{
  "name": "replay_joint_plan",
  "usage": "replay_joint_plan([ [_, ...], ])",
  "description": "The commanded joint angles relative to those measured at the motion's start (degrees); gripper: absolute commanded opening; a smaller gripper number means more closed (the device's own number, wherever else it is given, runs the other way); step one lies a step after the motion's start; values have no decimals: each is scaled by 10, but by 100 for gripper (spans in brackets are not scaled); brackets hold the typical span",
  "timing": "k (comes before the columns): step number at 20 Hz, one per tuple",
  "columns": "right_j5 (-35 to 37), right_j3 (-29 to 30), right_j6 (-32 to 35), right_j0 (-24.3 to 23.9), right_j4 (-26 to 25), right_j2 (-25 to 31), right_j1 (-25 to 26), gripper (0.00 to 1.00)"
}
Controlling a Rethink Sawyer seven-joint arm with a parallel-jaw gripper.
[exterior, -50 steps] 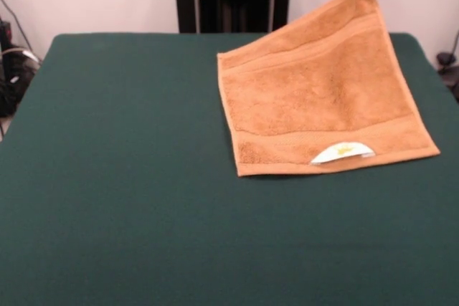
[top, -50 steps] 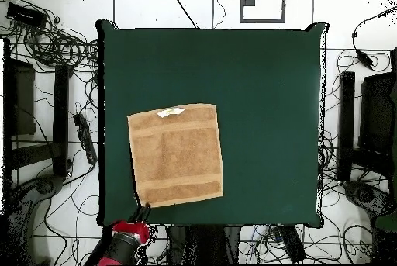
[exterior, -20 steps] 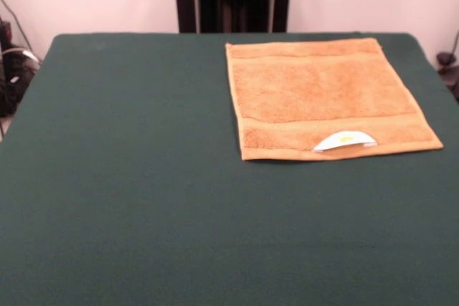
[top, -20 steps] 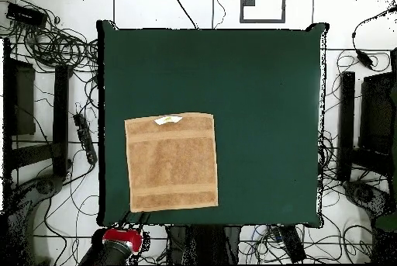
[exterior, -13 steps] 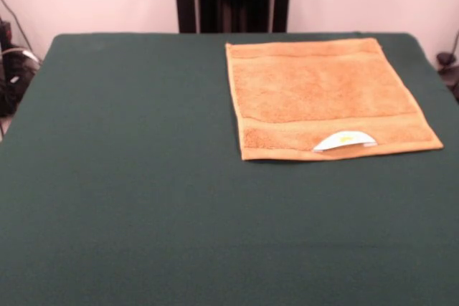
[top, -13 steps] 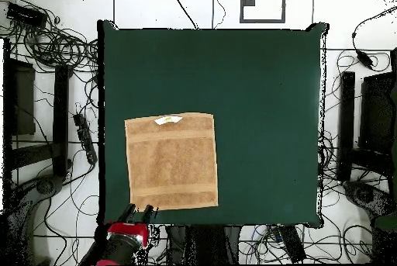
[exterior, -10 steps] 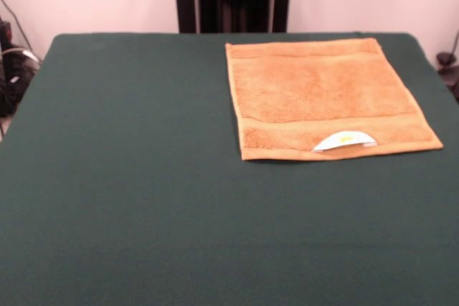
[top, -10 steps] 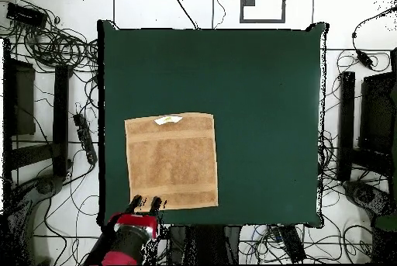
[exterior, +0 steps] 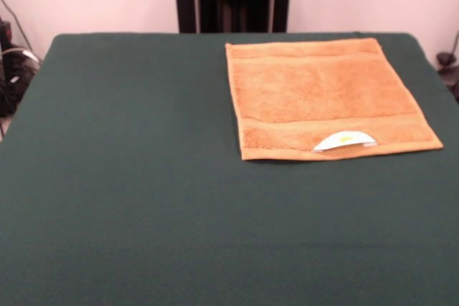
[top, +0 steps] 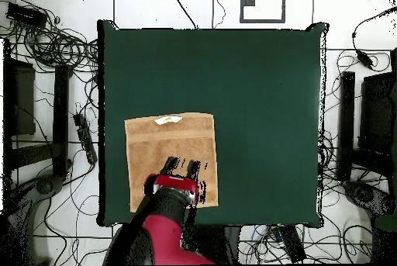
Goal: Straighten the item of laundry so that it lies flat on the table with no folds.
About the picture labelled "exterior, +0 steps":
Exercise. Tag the tan terry towel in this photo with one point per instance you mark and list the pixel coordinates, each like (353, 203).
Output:
(315, 91)

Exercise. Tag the dark green table cloth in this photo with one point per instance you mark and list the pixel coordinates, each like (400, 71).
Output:
(125, 177)

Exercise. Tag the small black power adapter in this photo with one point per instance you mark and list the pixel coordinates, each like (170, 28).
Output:
(444, 58)

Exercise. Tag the black upright power strip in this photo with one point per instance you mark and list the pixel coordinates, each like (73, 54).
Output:
(5, 33)

